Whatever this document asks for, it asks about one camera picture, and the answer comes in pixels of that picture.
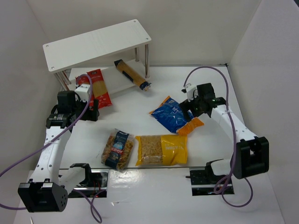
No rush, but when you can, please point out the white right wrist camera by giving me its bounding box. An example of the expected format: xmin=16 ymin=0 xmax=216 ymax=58
xmin=182 ymin=83 xmax=198 ymax=102

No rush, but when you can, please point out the spaghetti pack with blue label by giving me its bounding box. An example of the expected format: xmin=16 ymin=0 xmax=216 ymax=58
xmin=114 ymin=59 xmax=151 ymax=91

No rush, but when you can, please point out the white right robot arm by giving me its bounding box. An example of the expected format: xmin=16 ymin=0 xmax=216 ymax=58
xmin=179 ymin=83 xmax=270 ymax=179

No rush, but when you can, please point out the yellow pasta bag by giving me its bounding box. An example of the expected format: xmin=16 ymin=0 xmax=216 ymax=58
xmin=135 ymin=134 xmax=188 ymax=166

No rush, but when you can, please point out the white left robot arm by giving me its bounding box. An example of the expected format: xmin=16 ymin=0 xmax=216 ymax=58
xmin=18 ymin=89 xmax=99 ymax=213

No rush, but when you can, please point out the purple cable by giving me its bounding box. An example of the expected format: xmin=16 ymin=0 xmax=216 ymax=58
xmin=183 ymin=66 xmax=254 ymax=208
xmin=0 ymin=74 xmax=103 ymax=224

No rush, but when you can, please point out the white two-tier shelf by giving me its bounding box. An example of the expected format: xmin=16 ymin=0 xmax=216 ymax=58
xmin=43 ymin=19 xmax=151 ymax=94

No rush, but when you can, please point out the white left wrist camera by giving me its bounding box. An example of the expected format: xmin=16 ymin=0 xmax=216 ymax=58
xmin=74 ymin=84 xmax=91 ymax=103

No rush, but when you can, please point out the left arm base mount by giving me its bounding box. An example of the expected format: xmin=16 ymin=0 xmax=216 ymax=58
xmin=68 ymin=169 xmax=108 ymax=199

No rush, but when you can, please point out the blue and orange pasta bag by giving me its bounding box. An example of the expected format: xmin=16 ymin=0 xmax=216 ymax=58
xmin=149 ymin=96 xmax=204 ymax=136

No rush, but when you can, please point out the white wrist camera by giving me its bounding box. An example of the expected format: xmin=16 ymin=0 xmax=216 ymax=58
xmin=182 ymin=83 xmax=198 ymax=102
xmin=74 ymin=84 xmax=91 ymax=103

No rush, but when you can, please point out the tricolour fusilli pasta bag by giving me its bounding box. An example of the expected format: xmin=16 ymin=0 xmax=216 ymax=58
xmin=101 ymin=129 xmax=134 ymax=170

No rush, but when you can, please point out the red spaghetti pack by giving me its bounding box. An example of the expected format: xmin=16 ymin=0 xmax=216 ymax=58
xmin=87 ymin=69 xmax=113 ymax=109
xmin=76 ymin=74 xmax=90 ymax=87

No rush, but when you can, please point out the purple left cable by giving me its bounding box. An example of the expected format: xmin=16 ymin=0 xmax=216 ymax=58
xmin=0 ymin=74 xmax=103 ymax=224

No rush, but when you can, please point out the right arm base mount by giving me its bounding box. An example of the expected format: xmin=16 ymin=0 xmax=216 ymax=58
xmin=186 ymin=167 xmax=225 ymax=196

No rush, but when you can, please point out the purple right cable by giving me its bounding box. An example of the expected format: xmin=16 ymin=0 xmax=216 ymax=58
xmin=183 ymin=66 xmax=254 ymax=208

